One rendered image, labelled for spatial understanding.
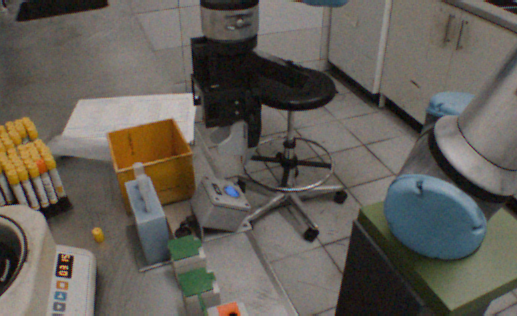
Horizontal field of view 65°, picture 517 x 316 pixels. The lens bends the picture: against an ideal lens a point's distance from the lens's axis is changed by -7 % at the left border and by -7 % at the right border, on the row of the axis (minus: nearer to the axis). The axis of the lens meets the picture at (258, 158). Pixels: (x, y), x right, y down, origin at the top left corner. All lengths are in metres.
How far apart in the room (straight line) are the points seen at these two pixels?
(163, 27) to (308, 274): 1.80
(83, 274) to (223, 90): 0.33
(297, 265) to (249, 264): 1.16
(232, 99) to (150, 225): 0.21
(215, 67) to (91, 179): 0.42
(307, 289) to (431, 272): 1.13
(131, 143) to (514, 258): 0.70
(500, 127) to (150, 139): 0.63
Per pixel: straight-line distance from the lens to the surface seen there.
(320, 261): 1.87
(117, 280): 0.70
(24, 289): 0.58
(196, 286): 0.58
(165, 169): 0.75
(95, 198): 0.85
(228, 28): 0.55
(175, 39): 2.92
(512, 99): 0.44
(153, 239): 0.66
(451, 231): 0.49
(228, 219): 0.71
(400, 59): 2.74
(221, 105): 0.59
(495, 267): 0.73
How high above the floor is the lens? 1.40
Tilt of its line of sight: 36 degrees down
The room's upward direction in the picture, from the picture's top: straight up
